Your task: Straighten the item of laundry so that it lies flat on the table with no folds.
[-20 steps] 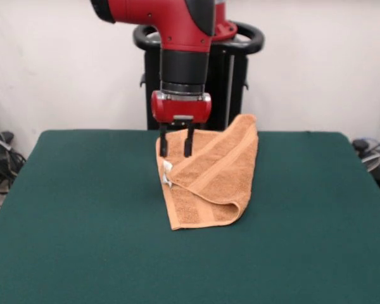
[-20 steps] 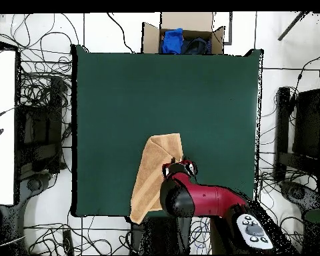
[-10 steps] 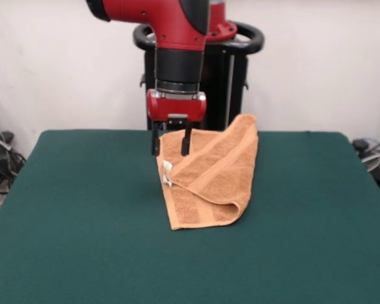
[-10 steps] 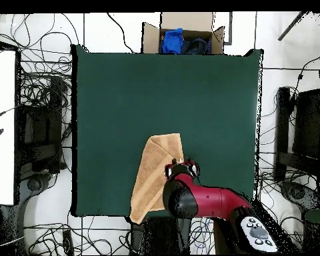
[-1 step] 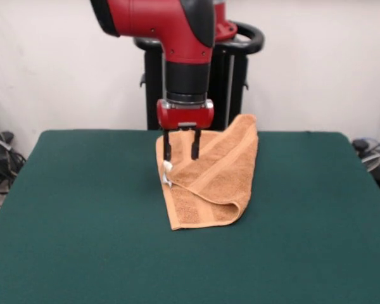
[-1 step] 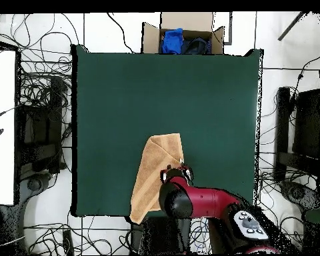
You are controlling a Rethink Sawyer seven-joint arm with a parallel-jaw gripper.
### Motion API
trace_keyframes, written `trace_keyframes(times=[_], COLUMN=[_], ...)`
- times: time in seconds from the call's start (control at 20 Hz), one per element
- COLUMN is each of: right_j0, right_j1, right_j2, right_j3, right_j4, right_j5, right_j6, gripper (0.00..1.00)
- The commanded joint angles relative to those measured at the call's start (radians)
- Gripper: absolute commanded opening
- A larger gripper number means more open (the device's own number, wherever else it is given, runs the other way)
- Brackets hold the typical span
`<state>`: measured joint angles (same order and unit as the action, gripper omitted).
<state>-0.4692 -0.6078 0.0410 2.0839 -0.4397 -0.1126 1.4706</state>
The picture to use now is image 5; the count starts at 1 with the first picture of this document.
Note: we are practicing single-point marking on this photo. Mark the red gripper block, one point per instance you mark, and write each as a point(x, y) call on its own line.
point(185, 117)

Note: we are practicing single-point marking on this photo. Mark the tan terry towel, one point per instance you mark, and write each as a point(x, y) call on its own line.
point(221, 177)

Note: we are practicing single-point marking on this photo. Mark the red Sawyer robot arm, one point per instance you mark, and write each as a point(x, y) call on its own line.
point(152, 19)

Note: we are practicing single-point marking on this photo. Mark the dark green table cloth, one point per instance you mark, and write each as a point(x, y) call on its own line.
point(82, 221)

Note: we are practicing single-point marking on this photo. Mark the black power adapter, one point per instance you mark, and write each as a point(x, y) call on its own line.
point(361, 144)
point(5, 136)

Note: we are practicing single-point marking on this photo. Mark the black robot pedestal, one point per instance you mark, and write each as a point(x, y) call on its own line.
point(237, 95)

